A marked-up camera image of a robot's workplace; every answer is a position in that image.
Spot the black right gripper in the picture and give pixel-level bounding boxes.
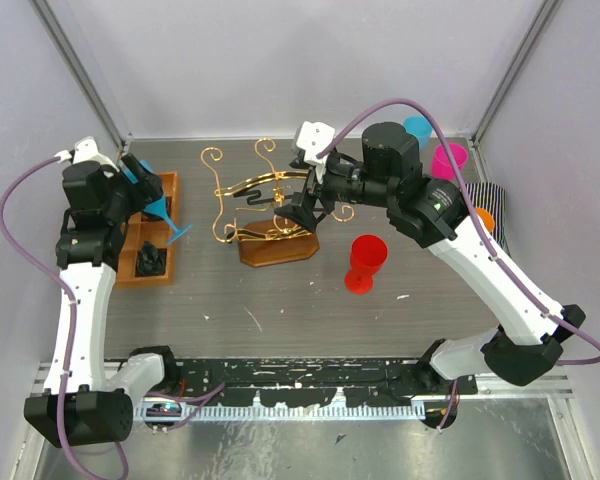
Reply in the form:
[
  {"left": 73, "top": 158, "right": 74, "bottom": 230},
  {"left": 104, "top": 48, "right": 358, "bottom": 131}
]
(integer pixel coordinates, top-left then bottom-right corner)
[{"left": 274, "top": 148, "right": 395, "bottom": 232}]

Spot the blue wine glass front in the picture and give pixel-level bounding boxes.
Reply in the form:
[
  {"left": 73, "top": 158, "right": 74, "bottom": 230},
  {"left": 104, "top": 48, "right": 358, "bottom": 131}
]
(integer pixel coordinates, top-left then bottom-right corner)
[{"left": 124, "top": 160, "right": 193, "bottom": 246}]

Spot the wooden compartment tray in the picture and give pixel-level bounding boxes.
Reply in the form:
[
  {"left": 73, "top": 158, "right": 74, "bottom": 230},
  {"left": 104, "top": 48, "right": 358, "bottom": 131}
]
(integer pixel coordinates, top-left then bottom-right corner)
[{"left": 115, "top": 172, "right": 180, "bottom": 289}]

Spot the gold wire wine glass rack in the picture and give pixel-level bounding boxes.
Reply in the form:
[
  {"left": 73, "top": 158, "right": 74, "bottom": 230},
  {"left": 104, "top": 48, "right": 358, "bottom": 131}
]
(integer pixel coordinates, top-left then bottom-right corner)
[{"left": 200, "top": 137, "right": 320, "bottom": 268}]

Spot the red wine glass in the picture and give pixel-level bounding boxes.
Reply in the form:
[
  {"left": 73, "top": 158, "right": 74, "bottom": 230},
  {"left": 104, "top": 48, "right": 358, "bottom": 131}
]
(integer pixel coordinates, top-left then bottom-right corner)
[{"left": 344, "top": 234, "right": 388, "bottom": 295}]

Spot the light blue wine glass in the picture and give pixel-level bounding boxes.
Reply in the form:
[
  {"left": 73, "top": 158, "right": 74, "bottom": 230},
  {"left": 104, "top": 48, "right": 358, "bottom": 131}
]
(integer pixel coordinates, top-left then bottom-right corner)
[{"left": 403, "top": 116, "right": 433, "bottom": 151}]

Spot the magenta wine glass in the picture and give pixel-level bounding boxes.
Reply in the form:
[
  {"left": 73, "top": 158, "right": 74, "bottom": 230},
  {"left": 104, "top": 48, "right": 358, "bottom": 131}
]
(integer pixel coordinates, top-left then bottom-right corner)
[{"left": 431, "top": 142, "right": 469, "bottom": 181}]

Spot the orange wine glass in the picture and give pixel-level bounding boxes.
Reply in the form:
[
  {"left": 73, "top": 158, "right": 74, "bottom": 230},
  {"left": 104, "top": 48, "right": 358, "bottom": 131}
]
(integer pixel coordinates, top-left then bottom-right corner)
[{"left": 475, "top": 207, "right": 496, "bottom": 234}]

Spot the striped cloth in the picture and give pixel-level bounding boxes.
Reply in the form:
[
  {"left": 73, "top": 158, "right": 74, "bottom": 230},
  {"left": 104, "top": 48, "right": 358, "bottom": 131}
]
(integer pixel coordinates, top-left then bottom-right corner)
[{"left": 466, "top": 182, "right": 509, "bottom": 253}]

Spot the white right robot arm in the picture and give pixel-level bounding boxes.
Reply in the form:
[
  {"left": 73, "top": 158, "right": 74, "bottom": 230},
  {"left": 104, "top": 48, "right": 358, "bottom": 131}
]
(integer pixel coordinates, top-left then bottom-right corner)
[{"left": 275, "top": 122, "right": 585, "bottom": 394}]

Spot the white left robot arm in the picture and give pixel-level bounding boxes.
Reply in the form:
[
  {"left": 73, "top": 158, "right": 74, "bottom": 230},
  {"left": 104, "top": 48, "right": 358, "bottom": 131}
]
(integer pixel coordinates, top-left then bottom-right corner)
[{"left": 24, "top": 154, "right": 181, "bottom": 447}]

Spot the black coiled item in tray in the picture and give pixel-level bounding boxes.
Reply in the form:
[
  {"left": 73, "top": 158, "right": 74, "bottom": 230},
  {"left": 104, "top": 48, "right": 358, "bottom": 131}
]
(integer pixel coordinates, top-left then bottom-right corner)
[{"left": 135, "top": 241, "right": 167, "bottom": 277}]

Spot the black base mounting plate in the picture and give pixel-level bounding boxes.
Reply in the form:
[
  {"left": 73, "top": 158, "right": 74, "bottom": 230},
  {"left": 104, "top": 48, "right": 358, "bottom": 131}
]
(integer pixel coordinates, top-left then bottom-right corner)
[{"left": 149, "top": 357, "right": 478, "bottom": 408}]

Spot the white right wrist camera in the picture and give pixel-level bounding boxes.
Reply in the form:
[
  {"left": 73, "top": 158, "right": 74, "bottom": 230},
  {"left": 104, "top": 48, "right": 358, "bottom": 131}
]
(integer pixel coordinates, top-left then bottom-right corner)
[{"left": 293, "top": 121, "right": 336, "bottom": 184}]

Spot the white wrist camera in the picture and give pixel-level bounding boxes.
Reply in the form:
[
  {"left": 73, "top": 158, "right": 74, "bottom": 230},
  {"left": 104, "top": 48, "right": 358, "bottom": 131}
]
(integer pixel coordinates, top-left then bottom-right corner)
[
  {"left": 56, "top": 136, "right": 119, "bottom": 172},
  {"left": 293, "top": 121, "right": 336, "bottom": 184}
]

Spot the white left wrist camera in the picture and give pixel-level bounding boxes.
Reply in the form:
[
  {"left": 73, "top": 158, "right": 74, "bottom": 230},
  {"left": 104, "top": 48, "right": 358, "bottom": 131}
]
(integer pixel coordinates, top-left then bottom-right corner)
[{"left": 56, "top": 136, "right": 119, "bottom": 172}]

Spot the aluminium frame rail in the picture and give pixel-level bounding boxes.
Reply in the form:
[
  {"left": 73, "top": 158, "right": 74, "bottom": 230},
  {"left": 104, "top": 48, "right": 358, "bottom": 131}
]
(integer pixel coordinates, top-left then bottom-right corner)
[{"left": 29, "top": 357, "right": 576, "bottom": 424}]

